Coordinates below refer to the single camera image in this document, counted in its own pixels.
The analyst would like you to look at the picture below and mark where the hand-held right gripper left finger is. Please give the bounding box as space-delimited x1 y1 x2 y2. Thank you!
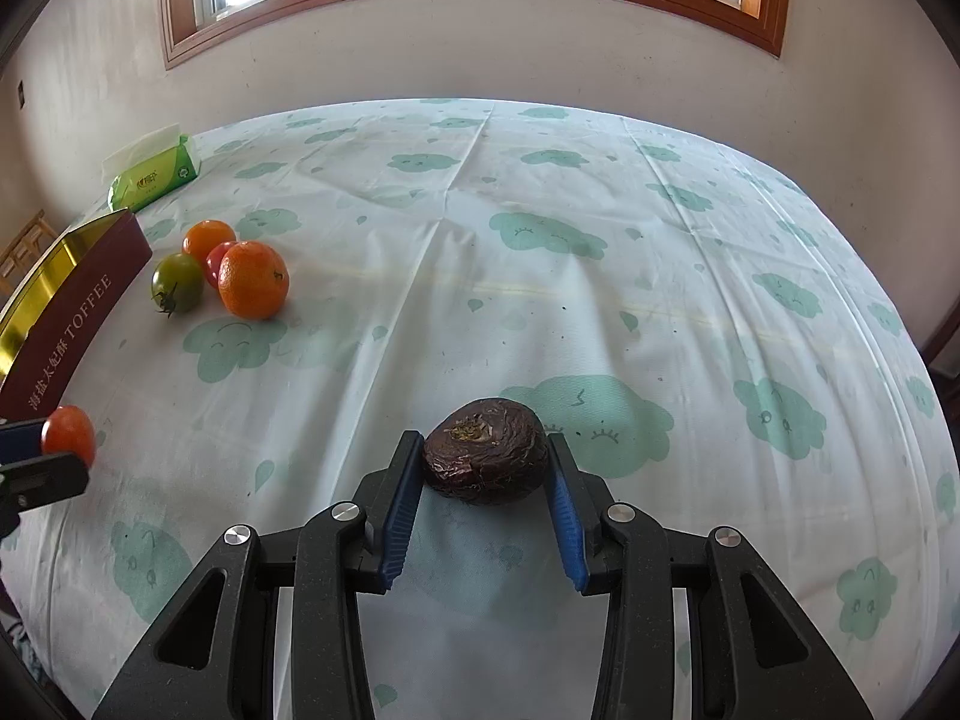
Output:
91 430 428 720

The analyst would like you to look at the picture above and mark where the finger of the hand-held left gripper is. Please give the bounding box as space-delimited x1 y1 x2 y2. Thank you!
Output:
0 420 47 464
0 451 91 541

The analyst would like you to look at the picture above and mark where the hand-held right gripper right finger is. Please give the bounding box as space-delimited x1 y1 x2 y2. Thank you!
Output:
545 431 875 720

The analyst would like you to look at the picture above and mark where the large red tomato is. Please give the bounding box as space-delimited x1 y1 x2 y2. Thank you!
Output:
41 405 97 470

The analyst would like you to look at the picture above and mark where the dark wrinkled passion fruit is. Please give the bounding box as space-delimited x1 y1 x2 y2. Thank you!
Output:
421 397 550 506

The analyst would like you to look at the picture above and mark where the maroon tin box gold inside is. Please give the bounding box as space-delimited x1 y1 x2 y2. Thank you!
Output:
0 210 153 421

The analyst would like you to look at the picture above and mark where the small red tomato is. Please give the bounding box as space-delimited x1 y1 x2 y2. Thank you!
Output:
205 241 239 287

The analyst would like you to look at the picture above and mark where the orange tomato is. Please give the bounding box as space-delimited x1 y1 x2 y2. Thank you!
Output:
183 220 237 263

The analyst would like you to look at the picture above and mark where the wooden chair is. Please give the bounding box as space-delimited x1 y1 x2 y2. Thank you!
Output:
0 210 47 293

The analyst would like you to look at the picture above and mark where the large green tomato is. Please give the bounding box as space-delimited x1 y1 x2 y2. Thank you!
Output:
151 253 204 318

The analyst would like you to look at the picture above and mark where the mandarin orange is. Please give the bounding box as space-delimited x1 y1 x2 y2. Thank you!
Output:
217 240 290 320

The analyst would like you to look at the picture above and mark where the green tissue pack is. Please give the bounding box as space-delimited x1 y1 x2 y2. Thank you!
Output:
103 124 202 212

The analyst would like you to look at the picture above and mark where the dark wooden furniture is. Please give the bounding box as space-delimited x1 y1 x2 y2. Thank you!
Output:
921 289 960 376

